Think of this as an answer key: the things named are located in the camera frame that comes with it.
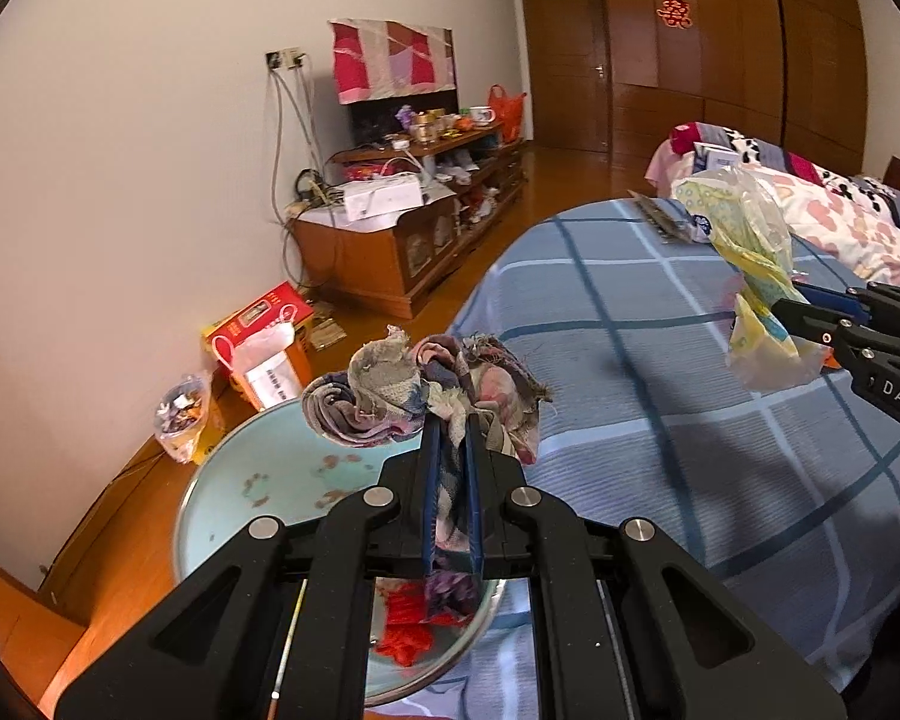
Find bag of small trash on floor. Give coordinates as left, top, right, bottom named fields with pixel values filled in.
left=152, top=374, right=211, bottom=463

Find white box on cabinet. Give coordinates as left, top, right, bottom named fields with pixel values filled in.
left=341, top=172, right=424, bottom=223

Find red double happiness decoration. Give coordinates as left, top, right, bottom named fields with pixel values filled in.
left=656, top=0, right=694, bottom=29

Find blue plaid table cloth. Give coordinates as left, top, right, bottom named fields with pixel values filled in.
left=376, top=196, right=900, bottom=720

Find wooden door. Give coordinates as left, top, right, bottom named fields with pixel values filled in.
left=521, top=0, right=611, bottom=154

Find orange plastic bag by door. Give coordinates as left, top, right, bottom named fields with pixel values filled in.
left=487, top=85, right=526, bottom=143

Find orange paper bag white insert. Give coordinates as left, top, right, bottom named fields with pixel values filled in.
left=232, top=322, right=313, bottom=411

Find red plastic bag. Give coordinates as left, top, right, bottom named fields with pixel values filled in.
left=375, top=580, right=436, bottom=668

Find red gift box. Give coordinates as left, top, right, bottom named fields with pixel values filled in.
left=201, top=281, right=315, bottom=380

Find bed with heart quilt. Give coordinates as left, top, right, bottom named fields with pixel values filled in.
left=645, top=122, right=900, bottom=286

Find hanging power cables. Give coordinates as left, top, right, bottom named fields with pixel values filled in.
left=268, top=67, right=348, bottom=291

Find television with patchwork cover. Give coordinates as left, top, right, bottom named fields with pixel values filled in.
left=329, top=18, right=460, bottom=146

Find light blue cartoon trash bin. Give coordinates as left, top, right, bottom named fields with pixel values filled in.
left=172, top=401, right=505, bottom=707

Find white mug on cabinet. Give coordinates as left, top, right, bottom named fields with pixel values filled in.
left=468, top=104, right=497, bottom=127

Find white blue milk carton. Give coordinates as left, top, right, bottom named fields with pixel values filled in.
left=692, top=142, right=741, bottom=172

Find wooden TV cabinet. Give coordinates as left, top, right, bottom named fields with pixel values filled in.
left=289, top=127, right=526, bottom=319

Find metallic flat packet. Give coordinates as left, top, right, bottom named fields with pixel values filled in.
left=629, top=190, right=694, bottom=244

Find wall power socket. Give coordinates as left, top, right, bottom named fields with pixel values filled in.
left=265, top=47, right=307, bottom=70

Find brown wooden wardrobe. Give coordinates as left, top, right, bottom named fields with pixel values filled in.
left=600, top=0, right=868, bottom=179

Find faded patterned cloth rag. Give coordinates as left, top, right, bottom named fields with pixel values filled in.
left=302, top=327, right=553, bottom=624

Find yellow green patterned plastic bag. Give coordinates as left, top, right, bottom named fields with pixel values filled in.
left=673, top=166, right=826, bottom=394

